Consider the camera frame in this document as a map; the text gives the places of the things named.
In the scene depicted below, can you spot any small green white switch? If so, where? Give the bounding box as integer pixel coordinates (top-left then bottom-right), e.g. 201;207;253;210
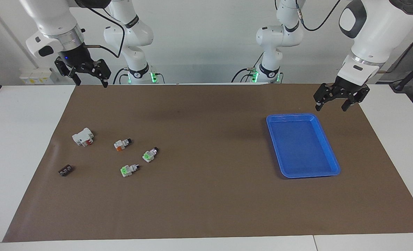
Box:
142;147;159;163
120;164;140;178

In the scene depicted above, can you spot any blue plastic tray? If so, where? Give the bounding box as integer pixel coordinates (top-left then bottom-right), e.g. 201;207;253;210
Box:
266;113;341;179

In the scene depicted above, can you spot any white circuit breaker red lever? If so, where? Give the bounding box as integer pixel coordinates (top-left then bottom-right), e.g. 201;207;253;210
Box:
72;128;94;147

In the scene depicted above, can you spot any black stand pole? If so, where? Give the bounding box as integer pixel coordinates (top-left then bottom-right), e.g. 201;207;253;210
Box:
389;56;413;93

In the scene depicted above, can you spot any brown table mat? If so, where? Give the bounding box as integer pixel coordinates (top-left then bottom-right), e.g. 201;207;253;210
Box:
2;84;413;243

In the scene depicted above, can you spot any black right base cable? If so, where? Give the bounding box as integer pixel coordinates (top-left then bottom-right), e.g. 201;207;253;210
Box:
113;67;129;85

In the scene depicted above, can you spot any black base cable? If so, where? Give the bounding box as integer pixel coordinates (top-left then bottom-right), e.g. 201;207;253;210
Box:
231;52;265;83
113;67;129;85

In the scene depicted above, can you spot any white wall socket box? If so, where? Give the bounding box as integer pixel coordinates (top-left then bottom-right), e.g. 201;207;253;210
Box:
20;68;57;85

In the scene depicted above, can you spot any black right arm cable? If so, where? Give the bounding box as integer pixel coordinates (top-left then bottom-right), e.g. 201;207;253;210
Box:
84;6;126;59

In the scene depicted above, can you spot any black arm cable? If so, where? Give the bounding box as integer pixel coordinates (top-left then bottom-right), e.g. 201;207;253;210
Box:
84;6;126;59
295;0;342;32

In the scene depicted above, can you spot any small orange white switch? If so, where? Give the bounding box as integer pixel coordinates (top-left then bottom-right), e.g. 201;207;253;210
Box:
114;138;133;151

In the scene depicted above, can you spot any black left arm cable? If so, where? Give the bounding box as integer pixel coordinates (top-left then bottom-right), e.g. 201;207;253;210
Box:
295;0;342;32

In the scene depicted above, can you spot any black left base cable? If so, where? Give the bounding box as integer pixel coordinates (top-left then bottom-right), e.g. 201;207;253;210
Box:
231;52;265;83

